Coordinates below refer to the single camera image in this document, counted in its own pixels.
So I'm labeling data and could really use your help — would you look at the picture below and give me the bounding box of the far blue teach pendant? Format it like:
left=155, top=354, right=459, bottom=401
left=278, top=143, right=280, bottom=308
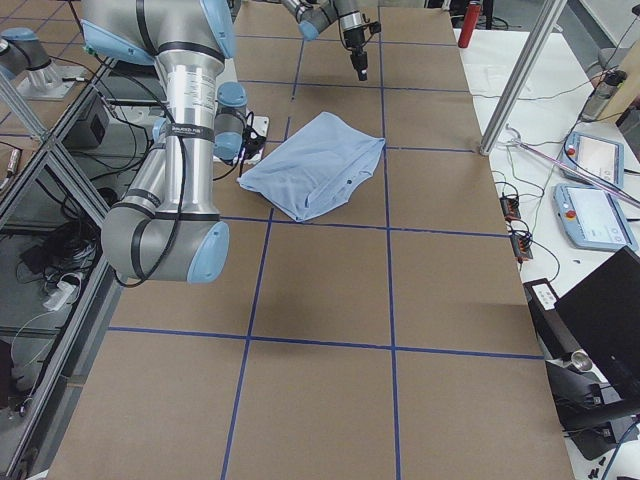
left=557, top=132, right=625, bottom=188

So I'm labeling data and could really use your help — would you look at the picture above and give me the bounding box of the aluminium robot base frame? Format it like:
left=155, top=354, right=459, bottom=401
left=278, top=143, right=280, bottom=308
left=1, top=56, right=151, bottom=479

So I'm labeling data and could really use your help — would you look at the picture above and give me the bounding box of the black monitor on stand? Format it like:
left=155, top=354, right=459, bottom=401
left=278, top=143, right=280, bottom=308
left=524, top=247, right=639, bottom=460

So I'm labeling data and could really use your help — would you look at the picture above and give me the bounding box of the red metal bottle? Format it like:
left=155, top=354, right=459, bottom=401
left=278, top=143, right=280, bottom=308
left=458, top=0, right=482, bottom=49

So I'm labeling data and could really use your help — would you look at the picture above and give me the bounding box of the light blue t-shirt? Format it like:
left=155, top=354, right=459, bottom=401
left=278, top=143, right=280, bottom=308
left=238, top=112, right=386, bottom=222

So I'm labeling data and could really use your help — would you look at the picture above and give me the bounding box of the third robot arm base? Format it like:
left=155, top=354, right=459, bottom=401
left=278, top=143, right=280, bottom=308
left=1, top=27, right=86, bottom=101

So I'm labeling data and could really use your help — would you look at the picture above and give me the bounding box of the white power strip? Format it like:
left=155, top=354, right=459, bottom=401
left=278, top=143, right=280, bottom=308
left=43, top=280, right=79, bottom=312

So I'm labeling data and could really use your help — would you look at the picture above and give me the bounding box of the black orange electronics box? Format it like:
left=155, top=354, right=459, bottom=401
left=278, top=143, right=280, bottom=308
left=499, top=195, right=522, bottom=221
left=510, top=231, right=533, bottom=263

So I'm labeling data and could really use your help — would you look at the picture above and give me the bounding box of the aluminium frame post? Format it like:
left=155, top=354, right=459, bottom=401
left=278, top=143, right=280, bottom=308
left=478, top=0, right=567, bottom=156

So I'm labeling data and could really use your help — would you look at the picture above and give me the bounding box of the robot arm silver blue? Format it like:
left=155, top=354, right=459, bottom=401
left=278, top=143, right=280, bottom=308
left=281, top=0, right=381, bottom=81
left=81, top=1, right=247, bottom=287

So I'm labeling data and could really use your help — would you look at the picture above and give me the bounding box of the near blue teach pendant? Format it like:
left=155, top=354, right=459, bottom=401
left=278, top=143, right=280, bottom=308
left=553, top=184, right=639, bottom=252

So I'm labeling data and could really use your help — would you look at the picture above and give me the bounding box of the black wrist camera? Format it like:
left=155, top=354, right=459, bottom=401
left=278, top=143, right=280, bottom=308
left=243, top=111, right=261, bottom=139
left=364, top=21, right=381, bottom=35

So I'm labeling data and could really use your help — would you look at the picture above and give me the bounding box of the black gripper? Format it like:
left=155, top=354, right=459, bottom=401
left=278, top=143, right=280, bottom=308
left=342, top=27, right=368, bottom=81
left=239, top=135, right=265, bottom=162

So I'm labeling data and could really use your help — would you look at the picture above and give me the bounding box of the blue teach pendant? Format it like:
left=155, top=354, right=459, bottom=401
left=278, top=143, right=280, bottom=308
left=553, top=184, right=639, bottom=252
left=557, top=132, right=625, bottom=188

